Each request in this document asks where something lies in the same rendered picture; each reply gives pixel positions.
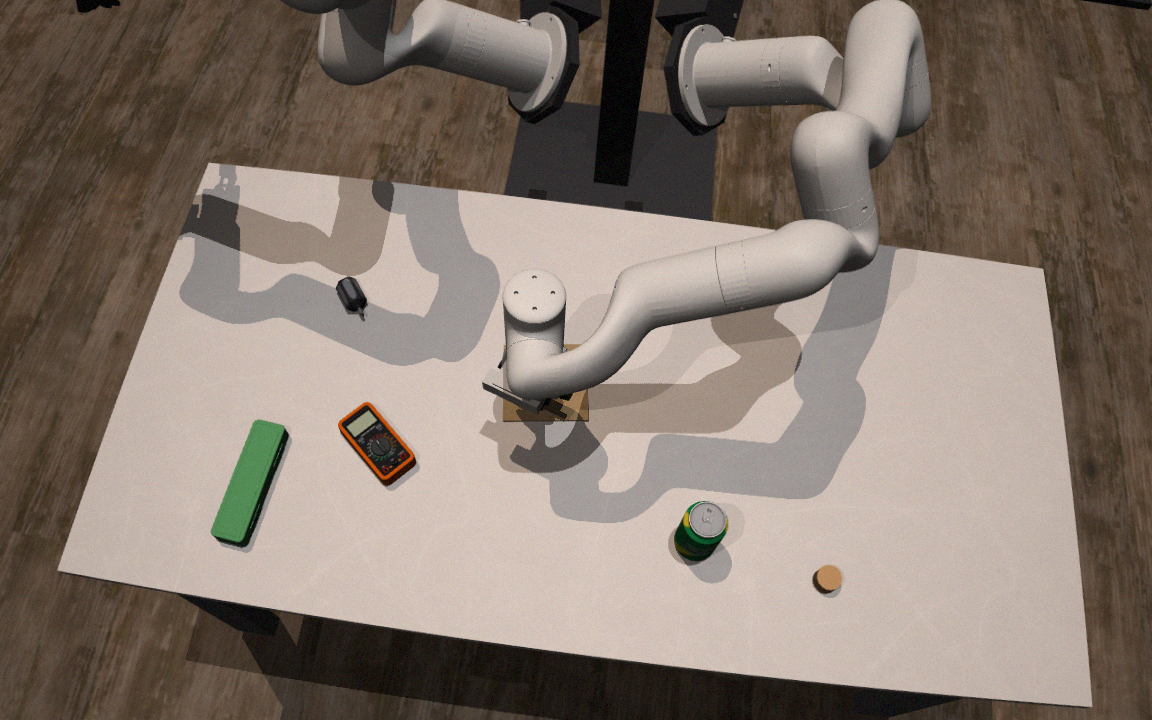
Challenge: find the green pencil case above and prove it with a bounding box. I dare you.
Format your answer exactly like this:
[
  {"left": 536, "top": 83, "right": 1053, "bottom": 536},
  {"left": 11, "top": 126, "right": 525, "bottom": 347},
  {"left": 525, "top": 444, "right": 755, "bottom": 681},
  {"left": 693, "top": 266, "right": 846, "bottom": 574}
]
[{"left": 211, "top": 419, "right": 289, "bottom": 547}]

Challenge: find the brown cylinder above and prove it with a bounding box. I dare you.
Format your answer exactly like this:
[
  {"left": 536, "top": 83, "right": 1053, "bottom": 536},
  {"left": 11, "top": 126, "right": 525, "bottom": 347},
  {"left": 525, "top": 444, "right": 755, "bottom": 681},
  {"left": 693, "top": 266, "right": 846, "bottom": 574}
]
[{"left": 813, "top": 564, "right": 842, "bottom": 594}]

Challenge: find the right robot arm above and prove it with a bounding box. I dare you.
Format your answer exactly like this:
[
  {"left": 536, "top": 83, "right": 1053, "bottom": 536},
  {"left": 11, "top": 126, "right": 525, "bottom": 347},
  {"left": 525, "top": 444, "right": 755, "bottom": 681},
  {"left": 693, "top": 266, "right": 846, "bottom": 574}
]
[{"left": 281, "top": 0, "right": 567, "bottom": 112}]

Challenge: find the orange multimeter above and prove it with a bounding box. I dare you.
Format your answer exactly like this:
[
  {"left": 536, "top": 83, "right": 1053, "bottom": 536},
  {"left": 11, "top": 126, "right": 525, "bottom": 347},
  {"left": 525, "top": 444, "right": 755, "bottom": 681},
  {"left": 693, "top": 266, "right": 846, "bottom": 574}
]
[{"left": 338, "top": 402, "right": 416, "bottom": 485}]

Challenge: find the tan flat mat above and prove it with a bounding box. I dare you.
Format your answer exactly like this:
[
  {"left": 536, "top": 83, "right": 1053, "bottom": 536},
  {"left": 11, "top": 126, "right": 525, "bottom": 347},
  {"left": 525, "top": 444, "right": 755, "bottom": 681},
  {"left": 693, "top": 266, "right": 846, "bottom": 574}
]
[{"left": 503, "top": 389, "right": 589, "bottom": 422}]

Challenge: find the green soda can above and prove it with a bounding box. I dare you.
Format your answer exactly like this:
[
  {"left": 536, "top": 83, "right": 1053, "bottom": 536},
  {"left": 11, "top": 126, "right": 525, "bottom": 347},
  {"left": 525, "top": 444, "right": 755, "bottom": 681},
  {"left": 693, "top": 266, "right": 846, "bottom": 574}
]
[{"left": 674, "top": 501, "right": 728, "bottom": 561}]

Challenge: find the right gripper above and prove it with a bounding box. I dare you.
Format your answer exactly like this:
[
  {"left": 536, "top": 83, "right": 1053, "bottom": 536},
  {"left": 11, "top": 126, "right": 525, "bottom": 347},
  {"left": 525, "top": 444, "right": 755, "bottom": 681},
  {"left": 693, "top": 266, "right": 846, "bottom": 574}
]
[{"left": 76, "top": 0, "right": 120, "bottom": 13}]

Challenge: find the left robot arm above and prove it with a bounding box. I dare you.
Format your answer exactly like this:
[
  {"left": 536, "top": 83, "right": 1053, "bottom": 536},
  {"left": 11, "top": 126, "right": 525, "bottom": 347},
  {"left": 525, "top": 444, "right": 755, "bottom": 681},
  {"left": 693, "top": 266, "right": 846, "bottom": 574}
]
[{"left": 482, "top": 0, "right": 931, "bottom": 415}]

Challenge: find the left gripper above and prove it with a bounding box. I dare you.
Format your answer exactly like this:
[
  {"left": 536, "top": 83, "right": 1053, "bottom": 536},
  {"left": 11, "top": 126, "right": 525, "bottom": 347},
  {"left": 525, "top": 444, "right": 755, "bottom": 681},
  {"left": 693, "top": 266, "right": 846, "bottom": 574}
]
[{"left": 498, "top": 346, "right": 573, "bottom": 410}]

